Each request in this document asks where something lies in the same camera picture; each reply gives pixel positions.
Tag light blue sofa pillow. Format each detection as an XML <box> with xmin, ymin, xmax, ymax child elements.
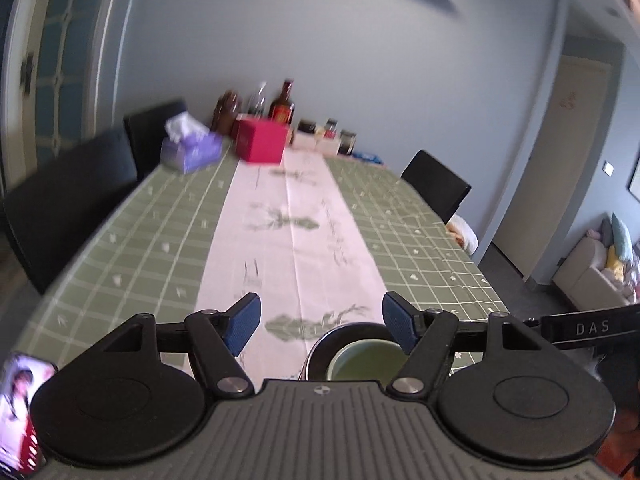
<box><xmin>611</xmin><ymin>212</ymin><xmax>633</xmax><ymax>266</ymax></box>

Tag red-label liquor bottle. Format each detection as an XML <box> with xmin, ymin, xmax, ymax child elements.
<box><xmin>269</xmin><ymin>78</ymin><xmax>296</xmax><ymax>123</ymax></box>

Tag beige sofa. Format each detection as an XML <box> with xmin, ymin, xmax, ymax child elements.
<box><xmin>552</xmin><ymin>212</ymin><xmax>640</xmax><ymax>311</ymax></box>

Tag white printed table runner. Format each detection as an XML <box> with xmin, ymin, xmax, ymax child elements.
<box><xmin>192</xmin><ymin>152</ymin><xmax>396</xmax><ymax>381</ymax></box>

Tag blue steel-lined bowl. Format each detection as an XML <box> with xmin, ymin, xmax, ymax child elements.
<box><xmin>300</xmin><ymin>323</ymin><xmax>408</xmax><ymax>383</ymax></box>

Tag clear plastic water bottle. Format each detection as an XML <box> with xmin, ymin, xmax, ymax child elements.
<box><xmin>247</xmin><ymin>82</ymin><xmax>268</xmax><ymax>118</ymax></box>

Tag white condiment holder box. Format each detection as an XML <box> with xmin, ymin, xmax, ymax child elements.
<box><xmin>291</xmin><ymin>131</ymin><xmax>341</xmax><ymax>156</ymax></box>

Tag white chair cushion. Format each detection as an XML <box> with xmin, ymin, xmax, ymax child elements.
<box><xmin>446</xmin><ymin>214</ymin><xmax>479</xmax><ymax>256</ymax></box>

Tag smartphone with lit screen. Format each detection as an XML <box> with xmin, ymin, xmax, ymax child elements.
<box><xmin>0</xmin><ymin>352</ymin><xmax>58</xmax><ymax>478</ymax></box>

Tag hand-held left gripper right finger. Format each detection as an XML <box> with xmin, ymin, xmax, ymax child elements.
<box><xmin>382</xmin><ymin>291</ymin><xmax>551</xmax><ymax>395</ymax></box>

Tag glass-pane white door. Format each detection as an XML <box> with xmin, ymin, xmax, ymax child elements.
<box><xmin>0</xmin><ymin>0</ymin><xmax>146</xmax><ymax>186</ymax></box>

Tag pink square box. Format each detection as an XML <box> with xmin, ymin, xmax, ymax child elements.
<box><xmin>234</xmin><ymin>114</ymin><xmax>291</xmax><ymax>164</ymax></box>

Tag pale green ceramic bowl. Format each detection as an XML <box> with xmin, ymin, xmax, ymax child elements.
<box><xmin>327</xmin><ymin>339</ymin><xmax>408</xmax><ymax>383</ymax></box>

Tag metal door handle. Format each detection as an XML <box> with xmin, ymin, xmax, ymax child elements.
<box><xmin>19</xmin><ymin>55</ymin><xmax>36</xmax><ymax>96</ymax></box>

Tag black dining chair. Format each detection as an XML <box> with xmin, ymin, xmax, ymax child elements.
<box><xmin>401</xmin><ymin>150</ymin><xmax>472</xmax><ymax>226</ymax></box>
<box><xmin>123</xmin><ymin>100</ymin><xmax>188</xmax><ymax>181</ymax></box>
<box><xmin>2</xmin><ymin>127</ymin><xmax>138</xmax><ymax>296</ymax></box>

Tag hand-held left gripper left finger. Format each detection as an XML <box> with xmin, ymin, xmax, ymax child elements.
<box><xmin>95</xmin><ymin>292</ymin><xmax>263</xmax><ymax>395</ymax></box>

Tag purple tissue box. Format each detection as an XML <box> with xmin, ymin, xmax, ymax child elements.
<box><xmin>160</xmin><ymin>112</ymin><xmax>224</xmax><ymax>174</ymax></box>

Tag beige interior door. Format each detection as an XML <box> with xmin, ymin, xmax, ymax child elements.
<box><xmin>492</xmin><ymin>52</ymin><xmax>613</xmax><ymax>281</ymax></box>

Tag brown bear-shaped jug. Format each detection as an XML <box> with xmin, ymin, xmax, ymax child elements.
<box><xmin>211</xmin><ymin>90</ymin><xmax>241</xmax><ymax>136</ymax></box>

